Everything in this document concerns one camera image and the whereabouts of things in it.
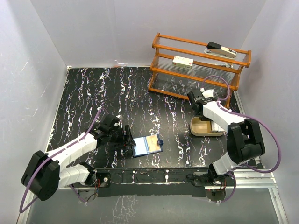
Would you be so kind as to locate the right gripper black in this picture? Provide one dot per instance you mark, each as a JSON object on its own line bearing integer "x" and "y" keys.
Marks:
{"x": 205, "y": 118}

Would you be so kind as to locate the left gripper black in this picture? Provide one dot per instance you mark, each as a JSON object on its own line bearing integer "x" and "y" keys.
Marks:
{"x": 127, "y": 139}

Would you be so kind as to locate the blue card holder wallet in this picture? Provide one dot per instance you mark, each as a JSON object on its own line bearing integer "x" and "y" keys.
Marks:
{"x": 141, "y": 148}

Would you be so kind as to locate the orange patterned credit card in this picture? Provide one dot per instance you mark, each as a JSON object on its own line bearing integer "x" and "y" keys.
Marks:
{"x": 153, "y": 144}

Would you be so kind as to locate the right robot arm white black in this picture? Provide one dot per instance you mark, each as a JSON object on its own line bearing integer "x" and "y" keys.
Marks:
{"x": 244, "y": 138}

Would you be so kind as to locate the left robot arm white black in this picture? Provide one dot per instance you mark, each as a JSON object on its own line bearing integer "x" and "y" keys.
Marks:
{"x": 48, "y": 172}

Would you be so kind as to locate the white cards in tray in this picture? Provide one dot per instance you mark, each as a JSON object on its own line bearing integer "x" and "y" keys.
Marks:
{"x": 215, "y": 128}

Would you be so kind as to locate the beige plastic tray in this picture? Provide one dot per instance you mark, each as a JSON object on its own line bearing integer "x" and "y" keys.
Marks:
{"x": 202, "y": 128}

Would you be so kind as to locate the orange wooden shelf rack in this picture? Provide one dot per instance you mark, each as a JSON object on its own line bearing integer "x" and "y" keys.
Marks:
{"x": 219, "y": 73}

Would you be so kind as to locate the white staples box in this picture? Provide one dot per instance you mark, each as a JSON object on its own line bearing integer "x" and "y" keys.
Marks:
{"x": 182, "y": 62}

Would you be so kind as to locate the black beige stapler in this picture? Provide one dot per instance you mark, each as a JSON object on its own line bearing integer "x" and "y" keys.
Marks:
{"x": 218, "y": 50}

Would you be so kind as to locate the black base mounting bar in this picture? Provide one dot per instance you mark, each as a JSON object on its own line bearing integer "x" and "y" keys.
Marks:
{"x": 153, "y": 181}

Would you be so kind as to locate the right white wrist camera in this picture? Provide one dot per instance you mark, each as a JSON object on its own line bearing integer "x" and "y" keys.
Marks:
{"x": 207, "y": 93}

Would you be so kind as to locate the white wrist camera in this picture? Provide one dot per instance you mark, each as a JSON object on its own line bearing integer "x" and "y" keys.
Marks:
{"x": 207, "y": 93}
{"x": 120, "y": 119}

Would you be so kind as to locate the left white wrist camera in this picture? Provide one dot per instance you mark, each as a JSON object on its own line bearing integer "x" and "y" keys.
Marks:
{"x": 120, "y": 119}

